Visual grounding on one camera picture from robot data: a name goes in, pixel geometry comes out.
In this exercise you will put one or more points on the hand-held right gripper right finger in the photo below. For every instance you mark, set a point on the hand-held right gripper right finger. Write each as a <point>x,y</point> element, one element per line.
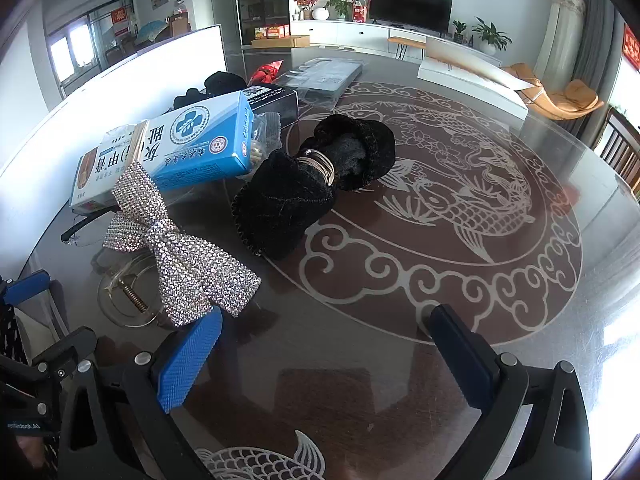
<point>460,355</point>

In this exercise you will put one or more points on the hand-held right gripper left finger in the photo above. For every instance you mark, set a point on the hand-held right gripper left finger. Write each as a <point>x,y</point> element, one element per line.
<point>190,355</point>

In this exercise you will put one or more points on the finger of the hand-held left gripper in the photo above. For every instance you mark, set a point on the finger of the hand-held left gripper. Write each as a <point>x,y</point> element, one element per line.
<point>65,352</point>
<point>25,284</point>

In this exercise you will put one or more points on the rhinestone bow hair clip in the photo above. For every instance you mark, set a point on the rhinestone bow hair clip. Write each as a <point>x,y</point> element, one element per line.
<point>165,250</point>

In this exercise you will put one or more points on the large white box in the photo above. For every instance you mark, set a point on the large white box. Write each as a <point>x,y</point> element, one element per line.
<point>75,110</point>

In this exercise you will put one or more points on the blue and white medicine box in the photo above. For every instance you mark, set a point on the blue and white medicine box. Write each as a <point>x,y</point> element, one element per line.
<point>200,135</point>

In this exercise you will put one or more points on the black printed box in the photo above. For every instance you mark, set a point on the black printed box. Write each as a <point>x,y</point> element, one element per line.
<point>277,105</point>

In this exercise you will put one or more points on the red snack packet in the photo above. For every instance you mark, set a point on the red snack packet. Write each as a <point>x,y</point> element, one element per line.
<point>267,72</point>

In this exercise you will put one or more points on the person's left hand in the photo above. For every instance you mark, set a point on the person's left hand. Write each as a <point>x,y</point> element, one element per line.
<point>31,455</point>

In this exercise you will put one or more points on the rimless glasses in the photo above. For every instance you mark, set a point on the rimless glasses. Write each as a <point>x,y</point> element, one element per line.
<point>75,230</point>

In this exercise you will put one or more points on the clear hair claw clip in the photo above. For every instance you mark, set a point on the clear hair claw clip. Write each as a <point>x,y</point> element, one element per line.
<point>131,296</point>

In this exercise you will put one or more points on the small clear bag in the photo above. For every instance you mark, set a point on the small clear bag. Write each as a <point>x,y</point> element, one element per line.
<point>265,135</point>

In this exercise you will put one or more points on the wooden chair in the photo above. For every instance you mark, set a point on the wooden chair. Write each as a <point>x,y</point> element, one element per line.
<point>620,145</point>

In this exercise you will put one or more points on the black fuzzy bow hair clip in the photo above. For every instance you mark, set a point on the black fuzzy bow hair clip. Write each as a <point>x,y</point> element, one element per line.
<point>220,85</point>

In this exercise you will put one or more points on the flat white box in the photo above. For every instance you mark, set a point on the flat white box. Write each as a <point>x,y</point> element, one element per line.
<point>465,80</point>

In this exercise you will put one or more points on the orange lounge chair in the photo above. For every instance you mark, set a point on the orange lounge chair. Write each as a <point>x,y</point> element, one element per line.
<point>565,95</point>

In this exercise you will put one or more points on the red door sign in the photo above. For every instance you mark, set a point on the red door sign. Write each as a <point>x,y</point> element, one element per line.
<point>120,15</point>

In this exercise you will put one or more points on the clear plastic packet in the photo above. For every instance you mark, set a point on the clear plastic packet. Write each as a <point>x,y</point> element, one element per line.
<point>320,77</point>

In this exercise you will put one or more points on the clear water bottle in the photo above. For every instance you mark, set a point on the clear water bottle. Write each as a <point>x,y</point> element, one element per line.
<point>181,8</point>

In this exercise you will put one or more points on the wooden bench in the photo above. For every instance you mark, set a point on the wooden bench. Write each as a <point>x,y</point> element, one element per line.
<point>407,41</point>

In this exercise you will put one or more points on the large plant in white pot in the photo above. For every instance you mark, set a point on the large plant in white pot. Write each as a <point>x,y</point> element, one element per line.
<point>490,37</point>

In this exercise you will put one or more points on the small potted plant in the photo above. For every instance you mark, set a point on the small potted plant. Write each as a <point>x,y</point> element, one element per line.
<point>459,30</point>

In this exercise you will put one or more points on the cardboard box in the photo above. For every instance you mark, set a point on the cardboard box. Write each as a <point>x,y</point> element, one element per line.
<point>280,41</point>

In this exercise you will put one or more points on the orange snack boxes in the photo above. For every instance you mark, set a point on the orange snack boxes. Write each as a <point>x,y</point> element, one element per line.
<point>272,32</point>

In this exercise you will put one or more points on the grey curtain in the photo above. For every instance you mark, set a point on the grey curtain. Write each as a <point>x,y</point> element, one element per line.
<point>595,50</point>

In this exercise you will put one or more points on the white curtain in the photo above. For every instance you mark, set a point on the white curtain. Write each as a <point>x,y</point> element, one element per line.
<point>560,35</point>

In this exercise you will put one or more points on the white television cabinet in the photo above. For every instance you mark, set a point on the white television cabinet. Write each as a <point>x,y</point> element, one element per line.
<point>350,35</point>

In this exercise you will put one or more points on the black television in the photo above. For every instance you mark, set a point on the black television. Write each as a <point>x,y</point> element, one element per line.
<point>410,5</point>

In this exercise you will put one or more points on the red gift bag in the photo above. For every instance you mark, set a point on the red gift bag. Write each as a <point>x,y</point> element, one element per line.
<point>360,11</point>

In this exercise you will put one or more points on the dark glass display cabinet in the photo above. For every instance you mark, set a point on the dark glass display cabinet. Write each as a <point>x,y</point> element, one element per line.
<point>262,0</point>

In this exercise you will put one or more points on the red flowers in white vase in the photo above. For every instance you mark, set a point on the red flowers in white vase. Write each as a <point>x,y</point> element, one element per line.
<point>320,13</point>

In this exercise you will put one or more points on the green potted plant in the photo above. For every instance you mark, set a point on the green potted plant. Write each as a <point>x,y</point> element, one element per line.
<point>341,6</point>

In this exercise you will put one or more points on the red wall hanging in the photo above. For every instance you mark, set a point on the red wall hanging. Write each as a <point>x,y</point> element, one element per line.
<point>632,47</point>

